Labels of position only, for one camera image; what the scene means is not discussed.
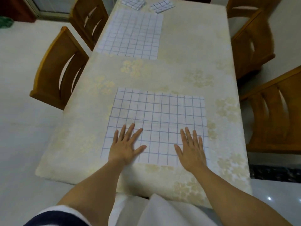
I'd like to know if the earlier checked cloth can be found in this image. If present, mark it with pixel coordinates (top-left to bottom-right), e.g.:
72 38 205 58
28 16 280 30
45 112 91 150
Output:
120 0 146 10

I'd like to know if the green cloth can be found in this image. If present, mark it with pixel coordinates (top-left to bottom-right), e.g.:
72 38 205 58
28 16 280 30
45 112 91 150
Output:
0 16 14 29

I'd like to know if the person's right hand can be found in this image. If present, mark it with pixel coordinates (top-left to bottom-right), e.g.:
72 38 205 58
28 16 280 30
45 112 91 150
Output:
174 127 209 174

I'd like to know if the person's left hand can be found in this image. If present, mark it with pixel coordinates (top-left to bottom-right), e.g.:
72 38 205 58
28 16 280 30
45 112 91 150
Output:
108 122 148 166

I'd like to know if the wooden dining chair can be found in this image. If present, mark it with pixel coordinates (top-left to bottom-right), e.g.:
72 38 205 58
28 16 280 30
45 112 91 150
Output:
68 0 109 51
29 26 90 111
239 65 301 155
231 9 276 80
226 0 283 19

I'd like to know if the table with cream floral tablecloth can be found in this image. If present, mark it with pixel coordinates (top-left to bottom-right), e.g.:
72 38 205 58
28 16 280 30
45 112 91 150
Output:
35 0 253 209

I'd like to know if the person's right forearm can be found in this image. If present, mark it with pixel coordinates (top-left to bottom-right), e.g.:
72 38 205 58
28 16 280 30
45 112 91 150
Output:
193 165 293 226

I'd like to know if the dark red wooden cabinet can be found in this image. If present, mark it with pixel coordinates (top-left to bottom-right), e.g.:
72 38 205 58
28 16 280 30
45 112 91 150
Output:
0 0 37 23

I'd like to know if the person's left forearm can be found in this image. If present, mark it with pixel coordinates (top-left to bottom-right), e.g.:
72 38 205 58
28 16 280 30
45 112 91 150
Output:
57 159 125 226

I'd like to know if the glass sliding door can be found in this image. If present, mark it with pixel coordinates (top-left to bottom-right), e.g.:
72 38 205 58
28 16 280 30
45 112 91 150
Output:
22 0 78 20

